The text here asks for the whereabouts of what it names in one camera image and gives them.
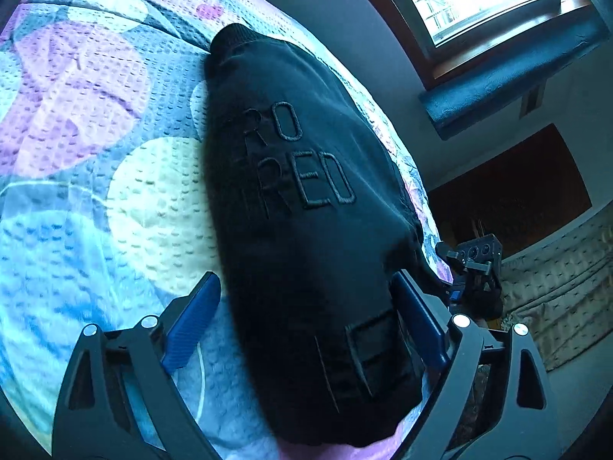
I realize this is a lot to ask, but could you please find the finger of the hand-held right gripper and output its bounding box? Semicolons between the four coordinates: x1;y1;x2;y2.
447;275;467;308

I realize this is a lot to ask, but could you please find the wall switch plate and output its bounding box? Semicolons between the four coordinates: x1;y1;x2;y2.
520;84;547;118

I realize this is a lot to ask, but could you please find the spotted quilted bedspread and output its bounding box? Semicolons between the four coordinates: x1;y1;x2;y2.
0;0;453;460

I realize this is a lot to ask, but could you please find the dark wooden cabinet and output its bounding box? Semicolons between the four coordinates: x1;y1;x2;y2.
428;123;593;260

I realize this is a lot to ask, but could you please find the blue rolled cushion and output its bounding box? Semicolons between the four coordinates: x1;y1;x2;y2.
419;21;604;141

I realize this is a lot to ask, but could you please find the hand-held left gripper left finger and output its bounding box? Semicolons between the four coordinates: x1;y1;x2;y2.
52;271;222;460

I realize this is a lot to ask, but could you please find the wooden framed window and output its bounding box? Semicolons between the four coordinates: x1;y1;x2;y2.
335;0;599;92

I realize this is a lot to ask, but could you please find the black sweatshirt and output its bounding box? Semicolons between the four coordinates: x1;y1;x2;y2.
201;23;444;449

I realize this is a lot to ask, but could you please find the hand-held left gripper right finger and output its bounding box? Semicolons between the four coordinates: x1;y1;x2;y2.
393;269;562;460

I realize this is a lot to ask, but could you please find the beige quilted cloth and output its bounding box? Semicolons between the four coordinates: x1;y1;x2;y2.
498;211;613;372

